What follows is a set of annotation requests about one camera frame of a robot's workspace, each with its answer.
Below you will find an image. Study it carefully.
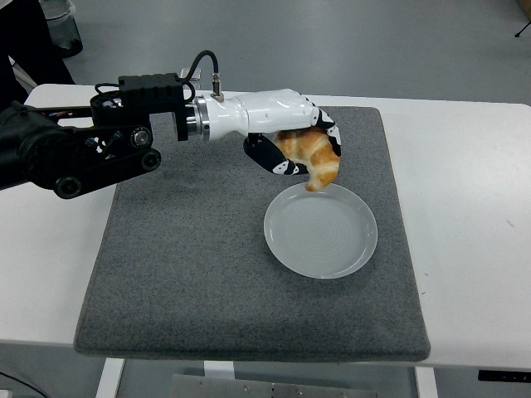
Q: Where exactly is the black table control panel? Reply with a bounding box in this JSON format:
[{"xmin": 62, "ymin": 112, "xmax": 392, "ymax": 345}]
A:
[{"xmin": 477, "ymin": 369, "xmax": 531, "ymax": 382}]

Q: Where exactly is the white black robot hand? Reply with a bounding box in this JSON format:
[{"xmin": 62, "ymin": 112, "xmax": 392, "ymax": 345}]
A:
[{"xmin": 205, "ymin": 88, "xmax": 343, "ymax": 176}]

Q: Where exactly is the grey felt mat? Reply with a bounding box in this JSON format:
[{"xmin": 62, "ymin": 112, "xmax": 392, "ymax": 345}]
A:
[{"xmin": 73, "ymin": 105, "xmax": 431, "ymax": 363}]

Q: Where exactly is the golden croissant bread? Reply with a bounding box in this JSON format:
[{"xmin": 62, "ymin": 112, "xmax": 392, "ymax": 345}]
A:
[{"xmin": 274, "ymin": 126, "xmax": 341, "ymax": 192}]

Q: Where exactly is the black floor cable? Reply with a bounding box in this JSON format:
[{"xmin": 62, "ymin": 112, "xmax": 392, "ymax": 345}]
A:
[{"xmin": 0, "ymin": 371, "xmax": 42, "ymax": 398}]

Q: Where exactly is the white table centre bracket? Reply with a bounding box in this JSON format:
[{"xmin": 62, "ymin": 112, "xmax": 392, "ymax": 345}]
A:
[{"xmin": 202, "ymin": 359, "xmax": 236, "ymax": 378}]

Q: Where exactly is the dark trash bin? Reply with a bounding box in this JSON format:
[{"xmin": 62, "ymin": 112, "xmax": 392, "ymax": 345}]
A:
[{"xmin": 40, "ymin": 0, "xmax": 84, "ymax": 58}]

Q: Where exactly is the white table leg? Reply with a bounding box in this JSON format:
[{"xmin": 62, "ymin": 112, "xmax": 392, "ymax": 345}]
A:
[
  {"xmin": 95, "ymin": 357, "xmax": 127, "ymax": 398},
  {"xmin": 414, "ymin": 366, "xmax": 439, "ymax": 398}
]

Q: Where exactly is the grey metal plate with screws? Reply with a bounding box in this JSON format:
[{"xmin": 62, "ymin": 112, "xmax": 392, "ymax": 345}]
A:
[{"xmin": 169, "ymin": 374, "xmax": 377, "ymax": 398}]

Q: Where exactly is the round grey plate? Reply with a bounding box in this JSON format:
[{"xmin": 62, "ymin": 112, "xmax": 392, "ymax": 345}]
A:
[{"xmin": 263, "ymin": 182, "xmax": 379, "ymax": 279}]

